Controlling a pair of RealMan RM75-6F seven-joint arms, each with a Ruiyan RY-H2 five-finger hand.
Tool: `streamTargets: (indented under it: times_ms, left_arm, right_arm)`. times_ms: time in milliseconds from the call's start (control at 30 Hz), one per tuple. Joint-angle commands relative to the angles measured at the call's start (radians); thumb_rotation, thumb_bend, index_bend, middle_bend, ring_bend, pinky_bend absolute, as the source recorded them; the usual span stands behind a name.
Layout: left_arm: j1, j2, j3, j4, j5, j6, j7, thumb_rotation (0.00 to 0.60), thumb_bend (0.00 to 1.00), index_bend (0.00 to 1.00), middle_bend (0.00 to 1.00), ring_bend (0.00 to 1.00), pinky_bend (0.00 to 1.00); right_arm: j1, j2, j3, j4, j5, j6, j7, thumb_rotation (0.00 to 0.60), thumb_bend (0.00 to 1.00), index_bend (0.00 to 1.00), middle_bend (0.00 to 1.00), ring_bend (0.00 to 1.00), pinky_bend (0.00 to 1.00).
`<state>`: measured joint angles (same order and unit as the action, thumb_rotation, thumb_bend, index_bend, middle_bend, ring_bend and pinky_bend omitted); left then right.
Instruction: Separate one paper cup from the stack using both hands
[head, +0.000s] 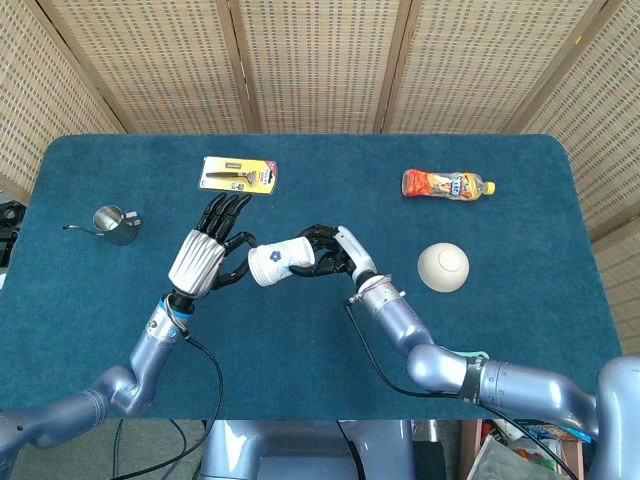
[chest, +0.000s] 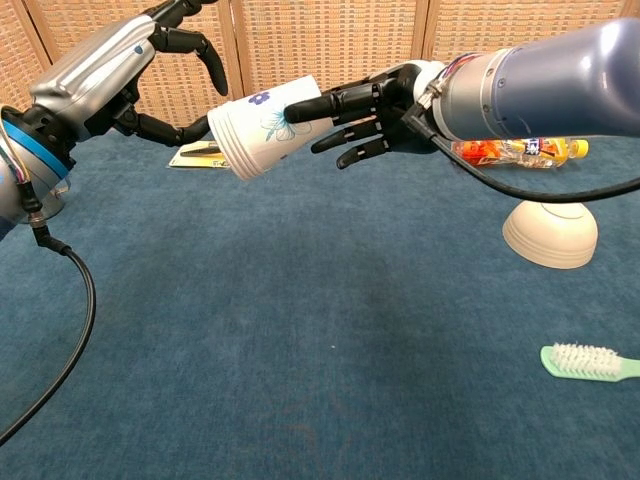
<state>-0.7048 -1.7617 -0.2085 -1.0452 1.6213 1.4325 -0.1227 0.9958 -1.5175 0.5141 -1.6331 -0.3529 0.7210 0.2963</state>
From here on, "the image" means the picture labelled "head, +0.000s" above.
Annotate blue-grey robot torso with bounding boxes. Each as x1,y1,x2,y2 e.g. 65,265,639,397
199,418,417,480

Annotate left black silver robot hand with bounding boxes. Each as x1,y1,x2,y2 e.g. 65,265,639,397
167,193,260,301

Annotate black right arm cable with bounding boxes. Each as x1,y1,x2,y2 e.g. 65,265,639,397
343,299,574,479

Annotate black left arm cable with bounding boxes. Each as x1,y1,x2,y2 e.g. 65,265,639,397
112,332,225,480

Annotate colourful boxes on floor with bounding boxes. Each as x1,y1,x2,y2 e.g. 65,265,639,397
469,418,596,480

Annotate white flower-print paper cup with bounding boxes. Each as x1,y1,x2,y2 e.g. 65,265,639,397
255,237,316,285

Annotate beige ribbed bowl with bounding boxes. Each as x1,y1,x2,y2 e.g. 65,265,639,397
417,242,471,293

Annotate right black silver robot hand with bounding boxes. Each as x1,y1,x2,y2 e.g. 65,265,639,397
287,224,378,290

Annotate orange drink plastic bottle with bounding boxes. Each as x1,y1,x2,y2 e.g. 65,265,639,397
401,168,497,203

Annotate stainless steel mug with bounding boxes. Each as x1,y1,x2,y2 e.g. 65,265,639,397
62,204,144,247

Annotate yellow razor blister pack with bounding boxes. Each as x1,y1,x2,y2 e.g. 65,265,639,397
198,155,279,197

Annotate black equipment beside table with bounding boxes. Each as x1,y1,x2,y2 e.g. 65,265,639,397
0,199,27,267

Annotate blue table cloth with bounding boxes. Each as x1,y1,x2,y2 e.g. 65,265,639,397
0,133,624,421

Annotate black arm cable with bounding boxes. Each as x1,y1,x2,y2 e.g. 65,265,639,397
112,332,225,480
343,299,574,479

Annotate woven wooden folding screen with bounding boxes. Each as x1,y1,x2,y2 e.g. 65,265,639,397
0,0,640,357

